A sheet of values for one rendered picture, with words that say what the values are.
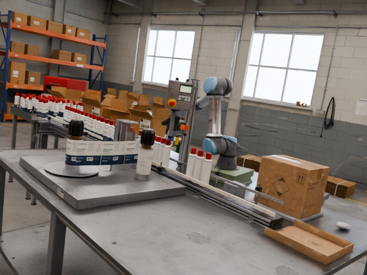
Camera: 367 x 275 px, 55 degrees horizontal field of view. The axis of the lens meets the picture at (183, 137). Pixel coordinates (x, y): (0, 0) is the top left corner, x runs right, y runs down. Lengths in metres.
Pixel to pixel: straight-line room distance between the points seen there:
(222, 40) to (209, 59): 0.55
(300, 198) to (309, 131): 5.66
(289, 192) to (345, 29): 5.89
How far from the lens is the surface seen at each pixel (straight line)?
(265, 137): 7.93
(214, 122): 2.42
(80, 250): 2.67
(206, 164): 2.05
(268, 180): 2.04
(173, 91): 2.33
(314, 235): 1.87
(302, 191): 1.95
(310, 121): 7.57
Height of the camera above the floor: 1.46
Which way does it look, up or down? 9 degrees down
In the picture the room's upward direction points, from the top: 8 degrees clockwise
